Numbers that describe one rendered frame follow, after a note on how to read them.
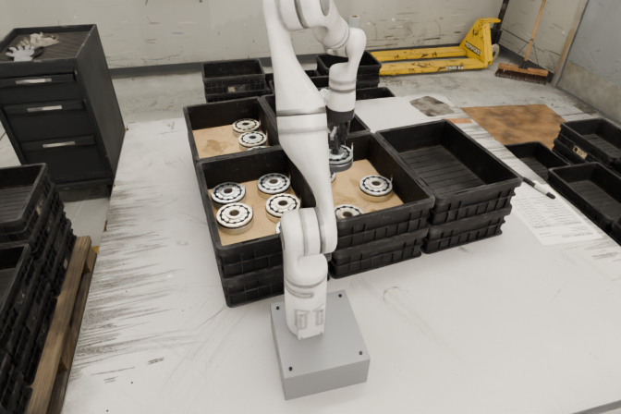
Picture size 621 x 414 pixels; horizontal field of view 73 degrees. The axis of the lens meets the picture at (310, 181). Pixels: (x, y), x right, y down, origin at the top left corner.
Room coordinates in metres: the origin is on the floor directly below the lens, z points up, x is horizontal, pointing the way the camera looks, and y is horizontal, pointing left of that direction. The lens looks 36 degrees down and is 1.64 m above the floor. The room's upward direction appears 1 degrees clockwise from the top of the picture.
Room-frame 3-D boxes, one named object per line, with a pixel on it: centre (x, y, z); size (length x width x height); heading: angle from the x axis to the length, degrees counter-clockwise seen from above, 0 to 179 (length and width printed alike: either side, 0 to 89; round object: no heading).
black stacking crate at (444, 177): (1.14, -0.42, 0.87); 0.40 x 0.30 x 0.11; 20
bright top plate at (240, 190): (1.02, 0.25, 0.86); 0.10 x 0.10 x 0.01
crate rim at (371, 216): (1.04, -0.14, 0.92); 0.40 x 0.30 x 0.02; 20
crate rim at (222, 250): (0.94, 0.14, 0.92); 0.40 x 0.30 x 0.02; 20
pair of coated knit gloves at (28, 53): (2.13, 1.50, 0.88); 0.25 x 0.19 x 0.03; 14
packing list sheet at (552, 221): (1.14, -0.81, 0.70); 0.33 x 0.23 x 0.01; 14
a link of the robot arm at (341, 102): (1.05, -0.06, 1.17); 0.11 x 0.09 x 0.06; 68
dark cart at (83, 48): (2.26, 1.45, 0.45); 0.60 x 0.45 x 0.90; 14
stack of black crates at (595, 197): (1.57, -1.35, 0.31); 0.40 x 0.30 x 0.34; 14
